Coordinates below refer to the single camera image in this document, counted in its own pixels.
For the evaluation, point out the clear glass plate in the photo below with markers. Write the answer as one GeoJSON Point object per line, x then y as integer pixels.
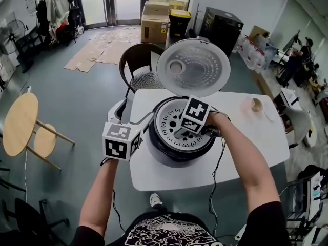
{"type": "Point", "coordinates": [269, 115]}

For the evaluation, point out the grey upholstered chair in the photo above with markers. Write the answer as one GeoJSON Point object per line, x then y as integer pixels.
{"type": "Point", "coordinates": [298, 122]}

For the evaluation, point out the dark wicker chair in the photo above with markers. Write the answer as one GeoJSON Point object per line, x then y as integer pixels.
{"type": "Point", "coordinates": [139, 58]}

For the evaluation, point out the black bin yellow lid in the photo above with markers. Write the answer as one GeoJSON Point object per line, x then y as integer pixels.
{"type": "Point", "coordinates": [179, 22]}

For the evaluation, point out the person's right hand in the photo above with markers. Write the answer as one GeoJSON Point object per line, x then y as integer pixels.
{"type": "Point", "coordinates": [219, 123]}

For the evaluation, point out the dark rice cooker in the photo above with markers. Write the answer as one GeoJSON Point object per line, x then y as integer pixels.
{"type": "Point", "coordinates": [192, 68]}

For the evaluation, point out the small cardboard box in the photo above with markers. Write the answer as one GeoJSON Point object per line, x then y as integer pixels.
{"type": "Point", "coordinates": [156, 8]}

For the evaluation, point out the black low shelf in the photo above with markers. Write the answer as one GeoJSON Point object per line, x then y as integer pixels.
{"type": "Point", "coordinates": [30, 42]}

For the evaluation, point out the black bag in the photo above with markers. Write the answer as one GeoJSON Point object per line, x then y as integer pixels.
{"type": "Point", "coordinates": [311, 170]}

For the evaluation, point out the small white low table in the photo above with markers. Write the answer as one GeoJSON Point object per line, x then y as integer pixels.
{"type": "Point", "coordinates": [289, 96]}

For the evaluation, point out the white round cushion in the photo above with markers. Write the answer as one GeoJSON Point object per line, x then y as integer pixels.
{"type": "Point", "coordinates": [311, 137]}

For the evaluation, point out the round wooden side table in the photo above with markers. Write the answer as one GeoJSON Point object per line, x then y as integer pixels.
{"type": "Point", "coordinates": [20, 122]}

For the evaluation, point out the person's right forearm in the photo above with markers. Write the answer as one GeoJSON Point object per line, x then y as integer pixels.
{"type": "Point", "coordinates": [251, 168]}

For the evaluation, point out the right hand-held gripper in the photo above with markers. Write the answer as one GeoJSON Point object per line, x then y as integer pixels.
{"type": "Point", "coordinates": [196, 111]}

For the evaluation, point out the beige bowl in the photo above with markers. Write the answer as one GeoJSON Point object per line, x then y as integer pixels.
{"type": "Point", "coordinates": [257, 104]}

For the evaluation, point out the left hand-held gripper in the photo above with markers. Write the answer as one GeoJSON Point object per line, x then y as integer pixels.
{"type": "Point", "coordinates": [118, 145]}

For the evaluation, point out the black pot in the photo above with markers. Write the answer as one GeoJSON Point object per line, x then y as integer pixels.
{"type": "Point", "coordinates": [164, 147]}

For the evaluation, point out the glass double door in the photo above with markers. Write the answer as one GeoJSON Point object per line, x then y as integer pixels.
{"type": "Point", "coordinates": [110, 1]}

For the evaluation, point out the black office chair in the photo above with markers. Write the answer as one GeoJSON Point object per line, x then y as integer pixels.
{"type": "Point", "coordinates": [28, 219]}

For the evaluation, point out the clothes rack with garments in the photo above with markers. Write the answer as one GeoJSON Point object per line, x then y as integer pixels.
{"type": "Point", "coordinates": [56, 11]}

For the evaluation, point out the black pedestal fan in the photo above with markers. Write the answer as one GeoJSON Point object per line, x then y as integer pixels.
{"type": "Point", "coordinates": [11, 37]}

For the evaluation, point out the person's left white shoe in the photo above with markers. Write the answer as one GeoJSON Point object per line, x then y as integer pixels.
{"type": "Point", "coordinates": [155, 200]}

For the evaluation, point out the large black cabinet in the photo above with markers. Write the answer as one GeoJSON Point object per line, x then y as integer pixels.
{"type": "Point", "coordinates": [223, 32]}

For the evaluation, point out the metal shelf trolley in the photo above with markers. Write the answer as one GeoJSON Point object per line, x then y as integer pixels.
{"type": "Point", "coordinates": [302, 206]}

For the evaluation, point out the pink plastic cup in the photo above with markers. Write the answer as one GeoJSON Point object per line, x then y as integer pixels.
{"type": "Point", "coordinates": [247, 105]}

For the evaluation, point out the cluster of clear water jugs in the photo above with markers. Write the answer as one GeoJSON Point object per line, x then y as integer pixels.
{"type": "Point", "coordinates": [256, 52]}

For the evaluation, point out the large cardboard box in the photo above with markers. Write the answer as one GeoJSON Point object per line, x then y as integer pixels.
{"type": "Point", "coordinates": [155, 28]}

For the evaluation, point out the person's black printed T-shirt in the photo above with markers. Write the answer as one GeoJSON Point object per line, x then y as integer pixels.
{"type": "Point", "coordinates": [169, 229]}

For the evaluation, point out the person's left forearm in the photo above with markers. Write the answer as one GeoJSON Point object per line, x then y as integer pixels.
{"type": "Point", "coordinates": [100, 201]}

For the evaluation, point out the round steamer plate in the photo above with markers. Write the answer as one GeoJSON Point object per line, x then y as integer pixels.
{"type": "Point", "coordinates": [166, 122]}

